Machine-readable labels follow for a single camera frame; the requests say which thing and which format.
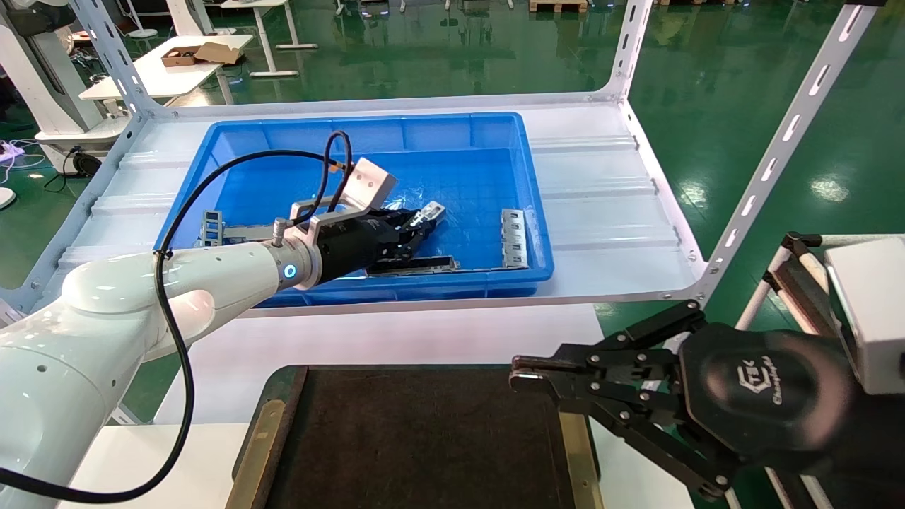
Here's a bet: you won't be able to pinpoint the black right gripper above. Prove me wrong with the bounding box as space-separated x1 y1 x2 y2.
510 300 860 503

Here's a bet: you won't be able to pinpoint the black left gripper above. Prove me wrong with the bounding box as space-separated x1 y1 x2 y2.
316 209 432 285

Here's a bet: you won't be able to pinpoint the silver slotted metal part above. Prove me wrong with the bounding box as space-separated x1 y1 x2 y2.
410 201 448 230

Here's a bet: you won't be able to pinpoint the long dark metal channel part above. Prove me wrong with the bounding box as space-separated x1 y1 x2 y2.
368 256 460 275

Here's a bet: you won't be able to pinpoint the long grey metal bar part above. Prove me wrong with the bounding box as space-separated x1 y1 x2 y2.
223 223 276 242

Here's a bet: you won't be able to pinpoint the blue plastic bin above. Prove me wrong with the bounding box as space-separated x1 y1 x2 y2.
154 112 556 308

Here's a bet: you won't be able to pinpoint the black work mat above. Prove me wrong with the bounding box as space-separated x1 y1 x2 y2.
225 363 602 509

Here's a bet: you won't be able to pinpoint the white desk with legs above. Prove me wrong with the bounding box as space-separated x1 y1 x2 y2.
221 0 319 78

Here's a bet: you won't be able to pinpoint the open cardboard box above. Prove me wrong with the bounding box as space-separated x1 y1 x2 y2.
161 42 245 68

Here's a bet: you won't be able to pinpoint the white metal shelf rack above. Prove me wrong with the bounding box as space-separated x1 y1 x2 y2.
0 0 881 425

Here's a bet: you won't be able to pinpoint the white background table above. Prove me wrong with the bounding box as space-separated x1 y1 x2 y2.
79 34 254 107

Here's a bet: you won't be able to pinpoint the white floor stand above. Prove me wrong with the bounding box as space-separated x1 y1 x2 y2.
120 0 160 40

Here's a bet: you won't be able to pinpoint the white background machine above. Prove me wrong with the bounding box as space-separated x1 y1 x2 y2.
0 0 132 142

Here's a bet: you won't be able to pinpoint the white power strip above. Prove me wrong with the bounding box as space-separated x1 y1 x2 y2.
0 140 47 170

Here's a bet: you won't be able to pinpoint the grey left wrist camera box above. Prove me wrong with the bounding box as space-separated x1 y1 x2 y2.
288 157 399 245

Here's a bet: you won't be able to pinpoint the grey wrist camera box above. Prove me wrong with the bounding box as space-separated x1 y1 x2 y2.
824 237 905 395
288 157 399 245

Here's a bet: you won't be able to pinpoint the silver ribbed metal bracket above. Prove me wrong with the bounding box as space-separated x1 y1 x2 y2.
500 209 530 270

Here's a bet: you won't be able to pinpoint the grey windowed metal frame part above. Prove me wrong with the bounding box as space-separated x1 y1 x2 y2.
200 210 226 248

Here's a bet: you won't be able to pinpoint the white and black cart frame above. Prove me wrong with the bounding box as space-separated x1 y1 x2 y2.
735 232 860 337

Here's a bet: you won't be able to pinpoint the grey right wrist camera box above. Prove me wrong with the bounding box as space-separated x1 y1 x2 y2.
824 237 905 395

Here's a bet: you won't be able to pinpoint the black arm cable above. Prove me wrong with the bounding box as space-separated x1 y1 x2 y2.
0 130 354 504

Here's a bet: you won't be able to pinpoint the black floor cable reel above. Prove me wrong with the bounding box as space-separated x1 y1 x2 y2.
44 145 103 193

